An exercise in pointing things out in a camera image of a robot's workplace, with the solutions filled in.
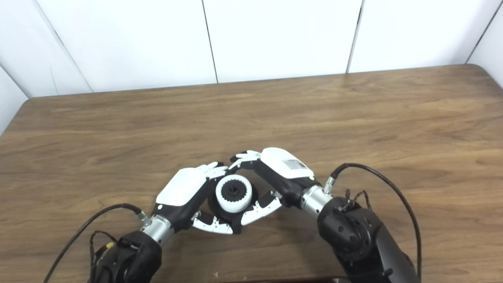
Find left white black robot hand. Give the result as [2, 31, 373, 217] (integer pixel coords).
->
[141, 161, 236, 245]

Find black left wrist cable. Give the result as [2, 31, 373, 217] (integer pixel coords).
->
[42, 203, 152, 283]

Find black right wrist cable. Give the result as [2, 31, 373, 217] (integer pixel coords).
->
[323, 163, 423, 282]

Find white ring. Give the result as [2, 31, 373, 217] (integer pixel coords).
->
[215, 174, 253, 214]

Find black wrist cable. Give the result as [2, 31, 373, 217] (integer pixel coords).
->
[323, 163, 423, 282]
[42, 203, 152, 283]

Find thin wire on right arm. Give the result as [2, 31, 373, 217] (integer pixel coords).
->
[340, 189, 372, 211]

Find round black part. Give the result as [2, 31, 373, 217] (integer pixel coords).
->
[207, 179, 260, 233]

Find thin wire on arm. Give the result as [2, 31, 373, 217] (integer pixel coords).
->
[340, 189, 372, 211]
[90, 231, 119, 265]

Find thin wire on left arm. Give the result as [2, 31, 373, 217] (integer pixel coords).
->
[90, 231, 119, 265]

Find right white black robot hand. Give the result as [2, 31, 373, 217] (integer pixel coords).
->
[229, 147, 334, 227]

